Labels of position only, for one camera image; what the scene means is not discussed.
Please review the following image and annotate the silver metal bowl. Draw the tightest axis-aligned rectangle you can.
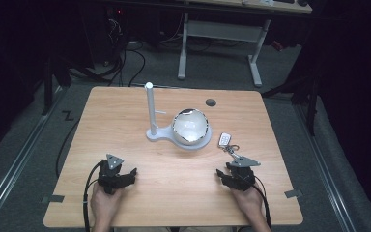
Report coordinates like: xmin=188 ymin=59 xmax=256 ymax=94
xmin=171 ymin=107 xmax=210 ymax=146

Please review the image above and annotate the person's right hand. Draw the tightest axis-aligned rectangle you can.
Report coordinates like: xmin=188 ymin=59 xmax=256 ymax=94
xmin=230 ymin=184 xmax=266 ymax=224

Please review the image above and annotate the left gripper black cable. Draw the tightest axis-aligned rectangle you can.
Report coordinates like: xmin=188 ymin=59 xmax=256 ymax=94
xmin=82 ymin=160 xmax=105 ymax=232

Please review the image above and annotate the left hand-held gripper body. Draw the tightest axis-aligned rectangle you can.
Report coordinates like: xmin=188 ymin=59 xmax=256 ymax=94
xmin=97 ymin=153 xmax=126 ymax=195

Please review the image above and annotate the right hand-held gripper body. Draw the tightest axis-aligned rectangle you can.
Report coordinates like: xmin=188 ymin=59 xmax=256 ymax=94
xmin=226 ymin=156 xmax=262 ymax=192

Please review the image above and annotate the white frame desk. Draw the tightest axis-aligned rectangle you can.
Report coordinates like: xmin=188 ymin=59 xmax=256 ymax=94
xmin=176 ymin=0 xmax=314 ymax=88

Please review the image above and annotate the bundle of black cables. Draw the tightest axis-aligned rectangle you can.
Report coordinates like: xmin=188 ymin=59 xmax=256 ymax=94
xmin=104 ymin=13 xmax=147 ymax=88

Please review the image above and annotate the metal floor rail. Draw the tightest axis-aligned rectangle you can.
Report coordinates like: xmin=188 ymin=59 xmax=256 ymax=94
xmin=293 ymin=101 xmax=357 ymax=232
xmin=0 ymin=86 xmax=68 ymax=232

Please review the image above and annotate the black tape floor mark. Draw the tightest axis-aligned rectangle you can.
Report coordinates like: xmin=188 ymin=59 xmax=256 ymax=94
xmin=61 ymin=109 xmax=75 ymax=122

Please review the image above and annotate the white stand with post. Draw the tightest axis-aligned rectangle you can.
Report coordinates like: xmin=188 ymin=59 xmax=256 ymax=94
xmin=144 ymin=81 xmax=214 ymax=152

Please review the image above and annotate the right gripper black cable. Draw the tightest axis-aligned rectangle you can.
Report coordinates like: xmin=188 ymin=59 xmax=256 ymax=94
xmin=252 ymin=179 xmax=272 ymax=230

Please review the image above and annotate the black floor cable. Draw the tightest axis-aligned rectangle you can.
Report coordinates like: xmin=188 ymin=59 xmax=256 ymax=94
xmin=55 ymin=118 xmax=81 ymax=179

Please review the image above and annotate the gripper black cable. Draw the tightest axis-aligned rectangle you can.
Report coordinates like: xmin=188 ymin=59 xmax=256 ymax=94
xmin=252 ymin=179 xmax=272 ymax=230
xmin=82 ymin=160 xmax=105 ymax=232

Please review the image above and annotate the grey tape strip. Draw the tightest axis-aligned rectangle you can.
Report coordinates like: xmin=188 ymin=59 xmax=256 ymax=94
xmin=283 ymin=188 xmax=304 ymax=199
xmin=41 ymin=194 xmax=66 ymax=204

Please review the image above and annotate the white key fob with keyring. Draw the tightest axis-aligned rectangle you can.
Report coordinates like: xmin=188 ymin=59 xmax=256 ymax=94
xmin=217 ymin=131 xmax=243 ymax=161

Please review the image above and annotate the black metal stand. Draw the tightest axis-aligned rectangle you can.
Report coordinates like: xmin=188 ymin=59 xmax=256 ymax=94
xmin=40 ymin=54 xmax=73 ymax=117
xmin=260 ymin=72 xmax=322 ymax=137

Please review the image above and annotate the person's left hand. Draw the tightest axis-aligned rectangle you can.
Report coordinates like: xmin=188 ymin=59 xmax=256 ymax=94
xmin=90 ymin=183 xmax=126 ymax=224

